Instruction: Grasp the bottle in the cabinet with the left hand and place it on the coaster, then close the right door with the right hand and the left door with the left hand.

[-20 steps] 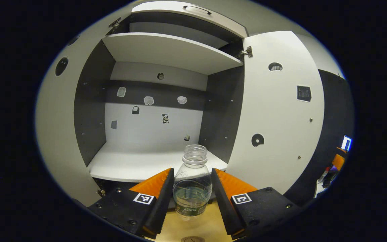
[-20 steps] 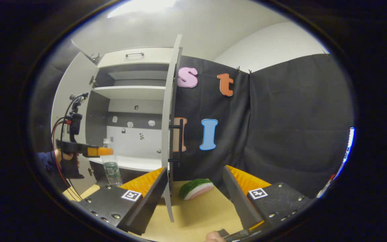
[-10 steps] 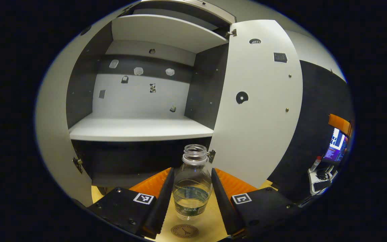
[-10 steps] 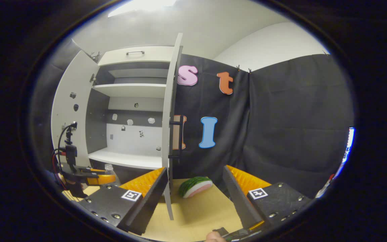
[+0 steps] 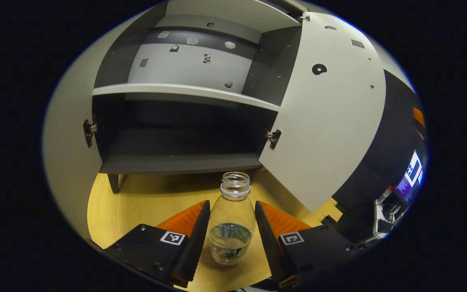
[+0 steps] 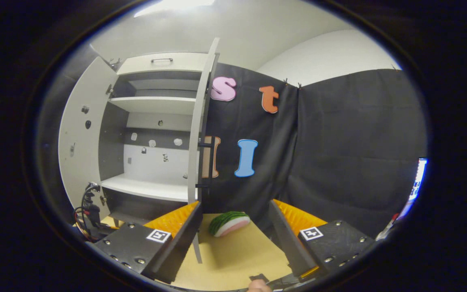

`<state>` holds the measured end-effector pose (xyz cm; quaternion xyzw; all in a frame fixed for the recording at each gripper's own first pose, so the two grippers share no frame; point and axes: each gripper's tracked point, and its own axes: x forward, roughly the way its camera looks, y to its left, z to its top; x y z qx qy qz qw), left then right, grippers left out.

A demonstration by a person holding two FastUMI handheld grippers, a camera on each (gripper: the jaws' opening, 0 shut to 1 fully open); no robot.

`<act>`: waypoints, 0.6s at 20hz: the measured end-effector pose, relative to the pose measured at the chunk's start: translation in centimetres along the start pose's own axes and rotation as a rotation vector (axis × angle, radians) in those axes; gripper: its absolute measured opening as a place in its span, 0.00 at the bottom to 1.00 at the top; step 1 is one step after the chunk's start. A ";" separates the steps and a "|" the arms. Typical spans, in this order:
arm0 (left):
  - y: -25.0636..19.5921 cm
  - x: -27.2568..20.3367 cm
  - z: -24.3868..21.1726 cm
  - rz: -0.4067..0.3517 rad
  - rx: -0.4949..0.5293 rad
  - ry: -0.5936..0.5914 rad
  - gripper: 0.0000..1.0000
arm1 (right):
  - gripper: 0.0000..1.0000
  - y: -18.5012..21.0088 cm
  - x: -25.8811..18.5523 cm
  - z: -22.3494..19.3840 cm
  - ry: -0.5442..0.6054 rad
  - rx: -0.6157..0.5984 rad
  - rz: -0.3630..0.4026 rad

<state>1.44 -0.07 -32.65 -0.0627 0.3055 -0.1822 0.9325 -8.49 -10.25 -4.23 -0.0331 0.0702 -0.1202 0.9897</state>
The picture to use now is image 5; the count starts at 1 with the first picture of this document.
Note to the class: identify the round brown coaster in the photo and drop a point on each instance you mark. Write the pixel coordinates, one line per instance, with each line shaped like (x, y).
(209, 261)

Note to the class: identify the clear plastic bottle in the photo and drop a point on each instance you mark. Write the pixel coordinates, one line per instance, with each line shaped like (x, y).
(232, 227)

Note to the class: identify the white cabinet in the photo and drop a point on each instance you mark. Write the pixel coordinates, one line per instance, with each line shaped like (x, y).
(185, 134)

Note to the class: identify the metal door hinge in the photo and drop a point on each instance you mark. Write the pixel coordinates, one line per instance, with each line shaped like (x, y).
(88, 132)
(274, 138)

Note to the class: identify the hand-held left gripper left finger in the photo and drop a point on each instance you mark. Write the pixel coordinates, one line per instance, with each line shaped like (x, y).
(191, 243)

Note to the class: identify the white cabinet door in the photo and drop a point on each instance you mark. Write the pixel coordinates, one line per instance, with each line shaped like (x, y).
(326, 121)
(65, 142)

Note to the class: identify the computer monitor screen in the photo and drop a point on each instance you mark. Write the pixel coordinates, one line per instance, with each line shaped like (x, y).
(412, 172)

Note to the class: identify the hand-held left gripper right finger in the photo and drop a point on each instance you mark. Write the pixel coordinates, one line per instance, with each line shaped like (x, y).
(270, 243)

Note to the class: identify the white device with red cap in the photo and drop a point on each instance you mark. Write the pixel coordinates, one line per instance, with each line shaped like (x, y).
(381, 211)

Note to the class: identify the black backdrop cloth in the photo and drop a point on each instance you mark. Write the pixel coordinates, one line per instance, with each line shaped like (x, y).
(379, 154)

